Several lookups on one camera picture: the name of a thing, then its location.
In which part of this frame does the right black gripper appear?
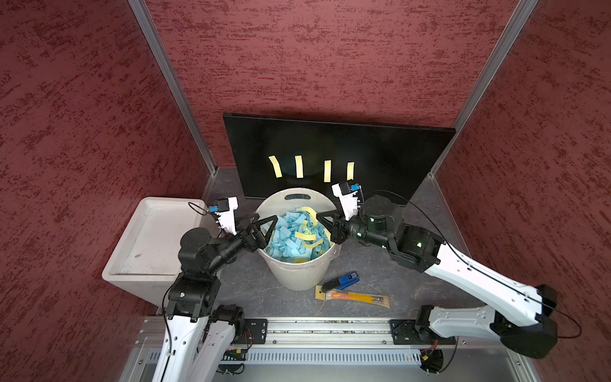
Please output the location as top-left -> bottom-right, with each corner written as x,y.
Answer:
316,206 -> 392,248

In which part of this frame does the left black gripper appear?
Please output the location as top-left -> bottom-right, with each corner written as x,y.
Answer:
206,211 -> 278,273

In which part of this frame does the yellow sticky note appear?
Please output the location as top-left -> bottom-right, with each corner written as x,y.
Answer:
268,155 -> 283,178
295,206 -> 318,228
294,155 -> 304,179
323,160 -> 332,183
346,162 -> 355,181

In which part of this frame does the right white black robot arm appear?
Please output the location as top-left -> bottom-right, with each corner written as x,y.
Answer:
317,195 -> 559,359

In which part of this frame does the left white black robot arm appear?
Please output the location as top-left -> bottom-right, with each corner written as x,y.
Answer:
153,214 -> 278,381

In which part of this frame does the black computer monitor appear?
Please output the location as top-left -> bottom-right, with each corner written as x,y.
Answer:
223,113 -> 456,205

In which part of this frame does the pile of paper strips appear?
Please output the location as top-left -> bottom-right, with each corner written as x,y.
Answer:
264,207 -> 334,264

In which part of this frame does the white waste basket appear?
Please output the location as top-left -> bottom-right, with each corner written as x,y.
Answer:
256,188 -> 341,291

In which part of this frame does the blue and black stapler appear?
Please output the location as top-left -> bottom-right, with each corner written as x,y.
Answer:
321,272 -> 360,293

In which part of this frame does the white styrofoam box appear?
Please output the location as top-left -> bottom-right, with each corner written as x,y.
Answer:
102,197 -> 220,307

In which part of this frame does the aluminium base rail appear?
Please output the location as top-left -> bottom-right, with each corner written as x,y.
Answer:
133,316 -> 497,350

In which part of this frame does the left aluminium frame post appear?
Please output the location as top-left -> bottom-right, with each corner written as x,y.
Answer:
128,0 -> 218,177

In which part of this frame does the aluminium frame post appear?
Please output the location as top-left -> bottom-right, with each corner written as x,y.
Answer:
128,0 -> 218,177
427,0 -> 539,179

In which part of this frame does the right aluminium frame post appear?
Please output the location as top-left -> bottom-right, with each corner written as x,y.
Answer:
427,0 -> 539,179

